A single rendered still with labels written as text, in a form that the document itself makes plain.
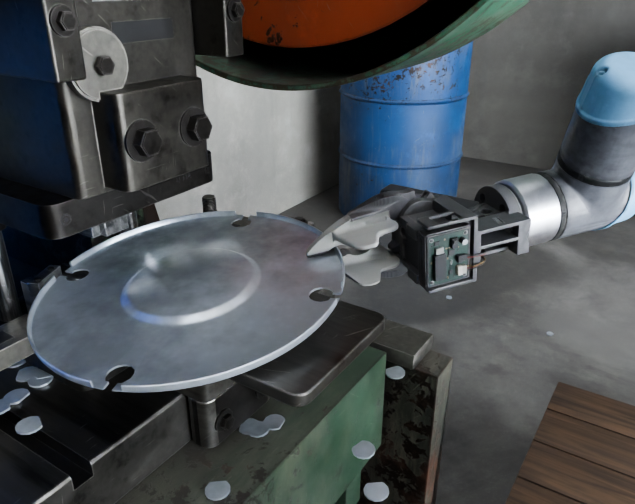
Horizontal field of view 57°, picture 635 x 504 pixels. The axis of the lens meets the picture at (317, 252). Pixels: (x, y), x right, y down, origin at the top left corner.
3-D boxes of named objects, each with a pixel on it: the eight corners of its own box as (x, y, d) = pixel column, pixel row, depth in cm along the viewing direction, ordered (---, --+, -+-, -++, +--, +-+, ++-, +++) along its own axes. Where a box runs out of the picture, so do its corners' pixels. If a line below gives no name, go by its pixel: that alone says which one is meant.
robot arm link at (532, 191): (517, 165, 65) (513, 232, 68) (481, 173, 64) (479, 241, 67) (564, 185, 58) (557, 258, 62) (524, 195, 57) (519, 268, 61)
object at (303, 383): (383, 427, 59) (390, 310, 53) (303, 526, 48) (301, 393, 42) (198, 348, 71) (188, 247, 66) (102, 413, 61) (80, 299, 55)
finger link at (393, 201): (351, 205, 57) (432, 188, 59) (345, 199, 58) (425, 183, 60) (353, 248, 59) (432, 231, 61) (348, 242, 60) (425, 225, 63)
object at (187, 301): (-47, 370, 48) (-51, 362, 47) (136, 211, 72) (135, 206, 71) (292, 417, 40) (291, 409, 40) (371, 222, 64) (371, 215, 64)
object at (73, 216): (220, 201, 64) (217, 151, 62) (59, 270, 49) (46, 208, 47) (121, 176, 72) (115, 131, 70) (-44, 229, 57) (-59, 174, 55)
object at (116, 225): (136, 224, 62) (131, 191, 60) (98, 240, 58) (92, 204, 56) (116, 218, 63) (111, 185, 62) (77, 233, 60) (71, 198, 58)
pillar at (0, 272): (26, 315, 62) (-5, 188, 56) (6, 324, 60) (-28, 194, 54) (14, 309, 63) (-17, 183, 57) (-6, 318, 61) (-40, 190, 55)
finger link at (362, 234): (319, 246, 53) (413, 225, 55) (300, 222, 58) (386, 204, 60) (322, 276, 54) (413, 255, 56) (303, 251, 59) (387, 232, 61)
